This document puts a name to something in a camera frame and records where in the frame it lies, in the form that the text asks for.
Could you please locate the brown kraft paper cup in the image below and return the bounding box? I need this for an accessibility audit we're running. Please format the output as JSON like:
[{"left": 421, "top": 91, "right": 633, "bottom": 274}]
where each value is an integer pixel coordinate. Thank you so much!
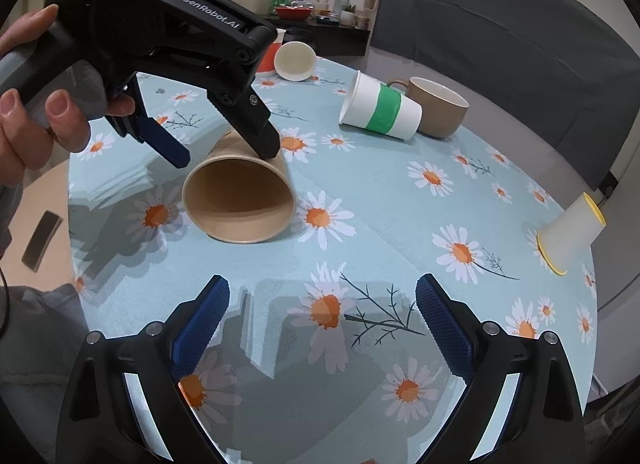
[{"left": 182, "top": 130, "right": 296, "bottom": 244}]

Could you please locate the white cup red sleeve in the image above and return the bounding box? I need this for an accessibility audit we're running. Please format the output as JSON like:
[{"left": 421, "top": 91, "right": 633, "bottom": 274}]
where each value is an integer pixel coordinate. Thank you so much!
[{"left": 256, "top": 28, "right": 285, "bottom": 75}]

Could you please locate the plain white paper cup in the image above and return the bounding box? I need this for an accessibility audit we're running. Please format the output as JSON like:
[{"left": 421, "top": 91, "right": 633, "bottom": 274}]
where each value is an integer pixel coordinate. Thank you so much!
[{"left": 273, "top": 42, "right": 317, "bottom": 82}]

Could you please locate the white cup green band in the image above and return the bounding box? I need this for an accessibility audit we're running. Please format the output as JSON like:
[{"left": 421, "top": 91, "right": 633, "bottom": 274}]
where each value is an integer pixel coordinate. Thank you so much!
[{"left": 338, "top": 71, "right": 422, "bottom": 141}]

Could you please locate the white cup yellow rim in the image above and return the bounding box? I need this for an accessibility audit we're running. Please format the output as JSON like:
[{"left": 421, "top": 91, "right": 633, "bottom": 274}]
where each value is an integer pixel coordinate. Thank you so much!
[{"left": 536, "top": 192, "right": 606, "bottom": 276}]

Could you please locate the person's left hand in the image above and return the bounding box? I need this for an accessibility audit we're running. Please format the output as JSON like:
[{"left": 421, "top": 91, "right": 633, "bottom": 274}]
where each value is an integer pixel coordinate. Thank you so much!
[{"left": 0, "top": 3, "right": 138, "bottom": 188}]

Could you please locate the red bowl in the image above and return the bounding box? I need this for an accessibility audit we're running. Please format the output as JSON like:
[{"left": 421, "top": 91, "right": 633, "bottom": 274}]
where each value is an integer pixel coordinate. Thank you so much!
[{"left": 276, "top": 6, "right": 314, "bottom": 21}]

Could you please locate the black phone on floor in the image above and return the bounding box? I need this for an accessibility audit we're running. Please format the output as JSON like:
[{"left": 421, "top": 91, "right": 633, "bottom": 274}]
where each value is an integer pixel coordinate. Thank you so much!
[{"left": 22, "top": 210, "right": 63, "bottom": 272}]

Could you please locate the small potted plant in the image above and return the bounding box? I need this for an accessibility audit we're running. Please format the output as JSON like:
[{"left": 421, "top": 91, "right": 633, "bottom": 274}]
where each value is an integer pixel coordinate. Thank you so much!
[{"left": 340, "top": 5, "right": 356, "bottom": 28}]

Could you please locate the brown ceramic mug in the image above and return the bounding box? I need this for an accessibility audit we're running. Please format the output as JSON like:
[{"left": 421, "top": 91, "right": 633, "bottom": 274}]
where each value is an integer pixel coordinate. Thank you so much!
[{"left": 386, "top": 76, "right": 470, "bottom": 139}]

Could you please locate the daisy print blue tablecloth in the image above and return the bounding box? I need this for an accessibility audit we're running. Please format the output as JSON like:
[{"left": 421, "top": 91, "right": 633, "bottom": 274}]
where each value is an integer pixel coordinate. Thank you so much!
[{"left": 70, "top": 60, "right": 597, "bottom": 463}]

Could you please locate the dark grey cloth cover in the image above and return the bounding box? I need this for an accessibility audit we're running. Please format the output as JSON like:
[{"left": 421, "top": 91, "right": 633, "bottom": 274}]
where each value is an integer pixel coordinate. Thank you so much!
[{"left": 371, "top": 0, "right": 639, "bottom": 189}]

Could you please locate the black wall shelf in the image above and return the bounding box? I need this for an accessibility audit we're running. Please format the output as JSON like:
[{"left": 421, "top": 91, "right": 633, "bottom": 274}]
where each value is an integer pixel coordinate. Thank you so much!
[{"left": 264, "top": 16, "right": 370, "bottom": 58}]

